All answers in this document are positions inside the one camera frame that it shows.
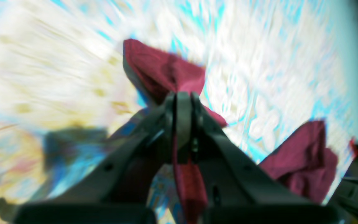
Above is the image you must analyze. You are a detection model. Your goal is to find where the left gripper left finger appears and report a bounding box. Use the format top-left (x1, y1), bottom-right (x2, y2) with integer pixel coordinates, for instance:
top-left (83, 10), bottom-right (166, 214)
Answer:
top-left (0, 93), bottom-right (177, 224)

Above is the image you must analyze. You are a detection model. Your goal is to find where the dark red t-shirt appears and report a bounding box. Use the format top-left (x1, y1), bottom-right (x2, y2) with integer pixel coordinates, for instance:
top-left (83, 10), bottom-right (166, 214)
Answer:
top-left (123, 39), bottom-right (338, 224)

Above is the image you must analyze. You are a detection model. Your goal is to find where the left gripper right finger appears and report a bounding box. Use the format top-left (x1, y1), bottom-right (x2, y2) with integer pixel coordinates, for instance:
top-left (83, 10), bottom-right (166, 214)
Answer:
top-left (176, 92), bottom-right (341, 224)

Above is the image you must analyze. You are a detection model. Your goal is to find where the patterned tile tablecloth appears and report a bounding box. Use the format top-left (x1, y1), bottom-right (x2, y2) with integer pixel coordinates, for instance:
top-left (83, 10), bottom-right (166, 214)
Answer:
top-left (0, 0), bottom-right (354, 224)

